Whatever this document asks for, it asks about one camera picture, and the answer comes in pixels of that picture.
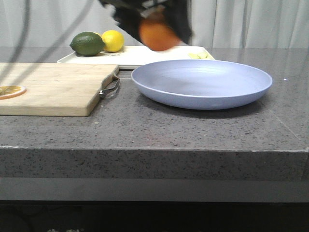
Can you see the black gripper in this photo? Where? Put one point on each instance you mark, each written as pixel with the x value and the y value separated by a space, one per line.
pixel 128 15

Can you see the orange mandarin fruit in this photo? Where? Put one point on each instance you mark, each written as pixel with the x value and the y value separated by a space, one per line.
pixel 157 35

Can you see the light blue plate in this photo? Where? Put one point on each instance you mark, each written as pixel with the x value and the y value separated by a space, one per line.
pixel 201 84

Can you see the white plastic tray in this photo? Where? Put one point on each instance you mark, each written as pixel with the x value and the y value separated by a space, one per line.
pixel 132 57

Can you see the yellow lemon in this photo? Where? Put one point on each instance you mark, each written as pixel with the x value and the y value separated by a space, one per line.
pixel 114 40

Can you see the yellow-green plastic cutlery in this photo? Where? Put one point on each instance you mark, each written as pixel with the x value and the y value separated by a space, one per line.
pixel 201 55

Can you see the white curtain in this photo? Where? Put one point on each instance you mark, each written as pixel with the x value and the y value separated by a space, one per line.
pixel 215 23

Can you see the green lime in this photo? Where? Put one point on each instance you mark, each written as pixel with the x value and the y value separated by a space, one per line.
pixel 87 44

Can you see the wooden cutting board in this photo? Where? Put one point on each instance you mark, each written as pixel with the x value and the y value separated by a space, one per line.
pixel 54 89

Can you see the orange slice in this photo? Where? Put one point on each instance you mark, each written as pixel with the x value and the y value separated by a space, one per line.
pixel 7 92

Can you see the metal cutting board handle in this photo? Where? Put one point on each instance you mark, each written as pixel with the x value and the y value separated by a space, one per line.
pixel 111 87

